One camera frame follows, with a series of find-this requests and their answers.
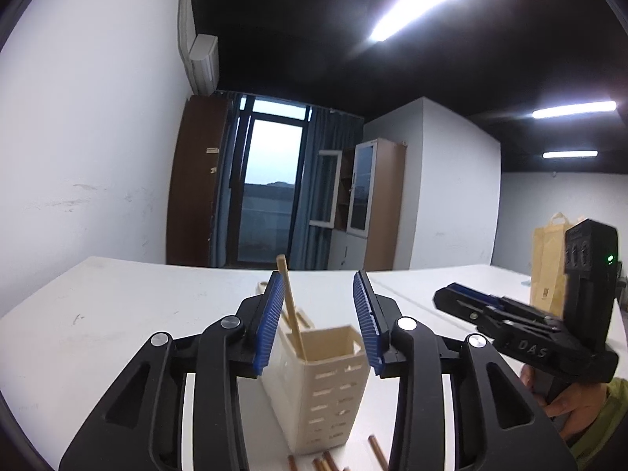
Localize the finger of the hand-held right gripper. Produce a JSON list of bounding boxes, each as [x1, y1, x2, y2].
[[433, 288, 521, 337], [448, 283, 565, 334]]

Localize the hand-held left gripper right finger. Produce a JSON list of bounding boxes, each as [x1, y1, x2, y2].
[[353, 270, 578, 471]]

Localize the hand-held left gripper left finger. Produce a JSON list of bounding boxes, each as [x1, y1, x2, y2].
[[59, 271, 286, 471]]

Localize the light wooden chopstick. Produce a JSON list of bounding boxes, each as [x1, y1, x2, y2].
[[277, 254, 308, 361]]

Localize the cream plastic utensil holder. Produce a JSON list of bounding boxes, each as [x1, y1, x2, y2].
[[261, 324, 370, 455]]

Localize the person's right forearm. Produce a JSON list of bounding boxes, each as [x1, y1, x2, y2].
[[569, 378, 628, 471]]

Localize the person's right hand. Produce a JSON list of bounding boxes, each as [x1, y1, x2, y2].
[[521, 364, 612, 441]]

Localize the brown paper bag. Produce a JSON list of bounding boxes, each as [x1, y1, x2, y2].
[[531, 211, 588, 316]]

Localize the wooden cabinet with glass door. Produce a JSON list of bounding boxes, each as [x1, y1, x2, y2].
[[327, 137, 407, 272]]

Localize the white framed window sash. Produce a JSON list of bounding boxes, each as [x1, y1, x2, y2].
[[309, 149, 343, 231]]

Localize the dark framed glass door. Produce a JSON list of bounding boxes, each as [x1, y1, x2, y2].
[[211, 90, 315, 270]]

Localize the dark brown wooden wardrobe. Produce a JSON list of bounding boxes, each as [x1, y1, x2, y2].
[[166, 94, 234, 268]]

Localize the blue grey curtain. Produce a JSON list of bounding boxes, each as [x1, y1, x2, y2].
[[289, 105, 364, 271]]

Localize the white air conditioner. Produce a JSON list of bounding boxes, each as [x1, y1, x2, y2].
[[188, 34, 219, 95]]

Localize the white pipe duct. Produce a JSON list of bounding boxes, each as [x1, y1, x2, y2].
[[177, 0, 198, 95]]

